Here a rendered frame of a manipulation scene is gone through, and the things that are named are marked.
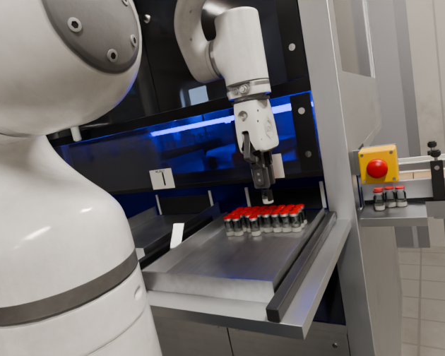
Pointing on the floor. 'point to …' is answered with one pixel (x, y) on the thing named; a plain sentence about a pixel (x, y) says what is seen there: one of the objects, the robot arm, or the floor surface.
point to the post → (339, 169)
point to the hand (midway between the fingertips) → (263, 176)
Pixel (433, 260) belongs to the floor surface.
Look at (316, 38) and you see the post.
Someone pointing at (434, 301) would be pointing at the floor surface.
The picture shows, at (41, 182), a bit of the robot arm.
